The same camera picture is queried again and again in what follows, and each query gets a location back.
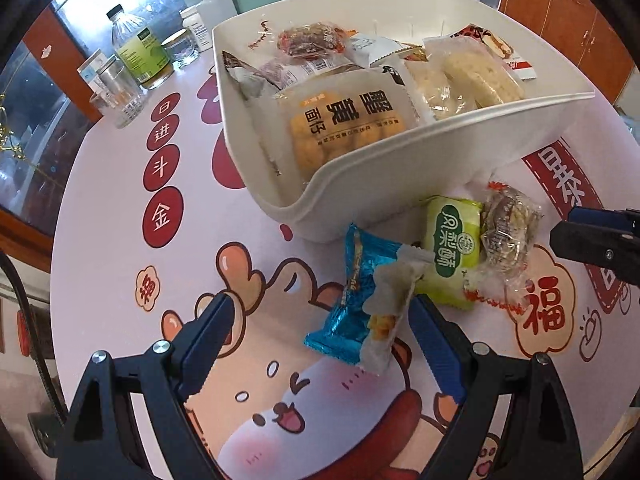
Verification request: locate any clear snack packet with barcode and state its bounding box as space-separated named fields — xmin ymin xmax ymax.
xmin=260 ymin=55 xmax=358 ymax=92

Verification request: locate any clear cup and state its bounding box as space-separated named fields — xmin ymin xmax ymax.
xmin=89 ymin=55 xmax=146 ymax=130

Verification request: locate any brown wooden cabinet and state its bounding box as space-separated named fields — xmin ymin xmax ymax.
xmin=497 ymin=0 xmax=640 ymax=117

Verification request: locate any small white blue box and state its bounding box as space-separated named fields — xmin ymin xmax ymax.
xmin=77 ymin=50 xmax=111 ymax=84

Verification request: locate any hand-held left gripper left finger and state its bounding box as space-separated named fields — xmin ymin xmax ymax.
xmin=55 ymin=292 xmax=236 ymax=480

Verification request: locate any white pill bottle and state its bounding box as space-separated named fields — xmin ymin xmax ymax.
xmin=180 ymin=6 xmax=214 ymax=54

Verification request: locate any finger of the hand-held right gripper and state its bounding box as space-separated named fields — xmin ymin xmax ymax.
xmin=550 ymin=206 xmax=640 ymax=288

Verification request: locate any clear rice cracker packet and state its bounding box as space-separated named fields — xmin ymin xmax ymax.
xmin=402 ymin=35 xmax=526 ymax=121

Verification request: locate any torn white snack packet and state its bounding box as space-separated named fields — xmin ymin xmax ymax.
xmin=360 ymin=245 xmax=436 ymax=376

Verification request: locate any small glass jar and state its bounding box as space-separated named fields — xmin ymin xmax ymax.
xmin=162 ymin=29 xmax=201 ymax=69

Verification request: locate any green pastry packet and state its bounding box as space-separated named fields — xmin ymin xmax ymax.
xmin=414 ymin=196 xmax=486 ymax=311

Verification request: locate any clear nut bar packet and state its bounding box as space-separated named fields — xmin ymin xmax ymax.
xmin=465 ymin=181 xmax=545 ymax=316

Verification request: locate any red label dark snack packet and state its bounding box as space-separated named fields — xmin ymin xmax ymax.
xmin=276 ymin=21 xmax=351 ymax=60

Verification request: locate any yellow bread packet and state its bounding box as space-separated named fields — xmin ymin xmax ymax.
xmin=250 ymin=67 xmax=426 ymax=184

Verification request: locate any plastic bottle with green label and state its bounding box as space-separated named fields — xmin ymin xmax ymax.
xmin=106 ymin=4 xmax=176 ymax=90

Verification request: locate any white plastic bin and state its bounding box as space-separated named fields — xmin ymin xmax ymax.
xmin=211 ymin=0 xmax=596 ymax=245

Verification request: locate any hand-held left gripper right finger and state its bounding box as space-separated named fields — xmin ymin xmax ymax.
xmin=407 ymin=293 xmax=586 ymax=480

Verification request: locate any blue snack packet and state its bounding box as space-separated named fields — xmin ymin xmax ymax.
xmin=304 ymin=222 xmax=416 ymax=369

